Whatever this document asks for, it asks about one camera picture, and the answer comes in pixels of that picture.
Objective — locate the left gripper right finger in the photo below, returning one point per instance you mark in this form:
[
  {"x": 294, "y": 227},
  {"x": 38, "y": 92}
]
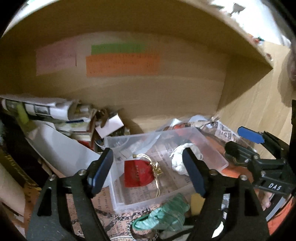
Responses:
[{"x": 244, "y": 220}]

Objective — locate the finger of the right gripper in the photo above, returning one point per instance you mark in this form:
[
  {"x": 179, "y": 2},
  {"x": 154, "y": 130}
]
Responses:
[
  {"x": 250, "y": 134},
  {"x": 237, "y": 154}
]

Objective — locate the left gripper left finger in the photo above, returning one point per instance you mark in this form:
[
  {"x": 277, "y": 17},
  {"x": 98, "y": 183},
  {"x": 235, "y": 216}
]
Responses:
[{"x": 50, "y": 219}]

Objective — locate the yellow green sponge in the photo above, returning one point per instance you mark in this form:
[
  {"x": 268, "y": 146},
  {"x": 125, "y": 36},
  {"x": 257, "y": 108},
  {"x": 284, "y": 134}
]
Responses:
[{"x": 196, "y": 204}]

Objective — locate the green striped sock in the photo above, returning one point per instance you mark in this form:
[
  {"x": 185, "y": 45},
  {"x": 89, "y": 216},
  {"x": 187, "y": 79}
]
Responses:
[{"x": 170, "y": 216}]

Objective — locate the right hand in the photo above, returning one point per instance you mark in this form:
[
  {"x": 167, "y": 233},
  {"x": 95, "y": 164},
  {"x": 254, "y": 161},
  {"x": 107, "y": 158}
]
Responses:
[{"x": 264, "y": 198}]

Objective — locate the orange bird poster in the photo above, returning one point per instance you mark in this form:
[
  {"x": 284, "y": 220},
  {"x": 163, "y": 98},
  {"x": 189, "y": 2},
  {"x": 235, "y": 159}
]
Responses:
[{"x": 219, "y": 134}]

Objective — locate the white crumpled cloth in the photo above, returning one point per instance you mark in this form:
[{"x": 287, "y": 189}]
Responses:
[{"x": 179, "y": 157}]

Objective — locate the white plastic container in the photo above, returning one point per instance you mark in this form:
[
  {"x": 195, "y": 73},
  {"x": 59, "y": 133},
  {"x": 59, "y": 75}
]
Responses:
[{"x": 63, "y": 153}]

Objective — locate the dark glass bottle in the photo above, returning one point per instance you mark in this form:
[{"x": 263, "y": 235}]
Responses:
[{"x": 20, "y": 156}]

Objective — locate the clear plastic storage box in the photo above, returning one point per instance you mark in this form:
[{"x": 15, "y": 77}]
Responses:
[{"x": 160, "y": 147}]

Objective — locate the rolled newspaper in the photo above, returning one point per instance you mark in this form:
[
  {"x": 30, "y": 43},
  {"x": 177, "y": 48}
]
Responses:
[{"x": 56, "y": 108}]

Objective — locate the small white card box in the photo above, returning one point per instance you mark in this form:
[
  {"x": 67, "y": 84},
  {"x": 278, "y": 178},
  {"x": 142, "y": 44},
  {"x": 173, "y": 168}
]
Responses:
[{"x": 112, "y": 124}]

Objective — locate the orange sticky note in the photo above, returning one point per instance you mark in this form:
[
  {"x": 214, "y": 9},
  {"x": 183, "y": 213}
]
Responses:
[{"x": 122, "y": 64}]

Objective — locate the green sticky note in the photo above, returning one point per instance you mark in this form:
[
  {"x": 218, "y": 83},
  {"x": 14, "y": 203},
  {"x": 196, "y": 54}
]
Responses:
[{"x": 117, "y": 48}]

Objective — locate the pink sticky note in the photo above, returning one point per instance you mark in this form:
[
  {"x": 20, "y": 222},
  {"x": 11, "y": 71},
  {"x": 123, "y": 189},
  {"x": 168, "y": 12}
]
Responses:
[{"x": 55, "y": 57}]

